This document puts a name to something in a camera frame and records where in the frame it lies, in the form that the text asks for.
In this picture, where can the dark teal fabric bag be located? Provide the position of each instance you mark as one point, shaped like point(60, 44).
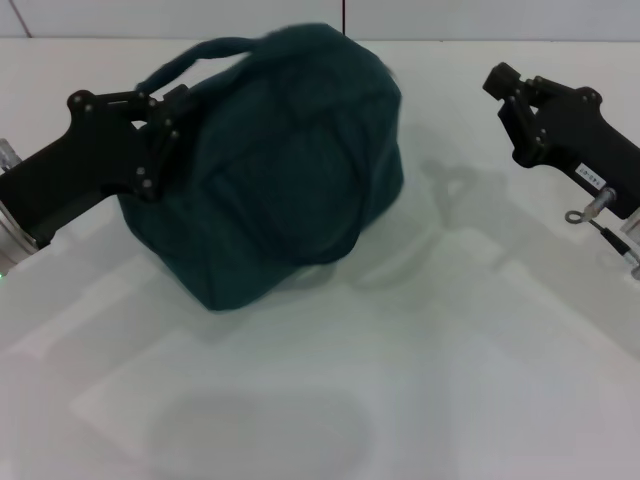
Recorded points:
point(280, 175)

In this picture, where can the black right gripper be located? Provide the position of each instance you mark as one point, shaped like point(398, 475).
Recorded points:
point(580, 135)

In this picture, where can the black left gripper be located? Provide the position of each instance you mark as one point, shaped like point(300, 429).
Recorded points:
point(85, 160)

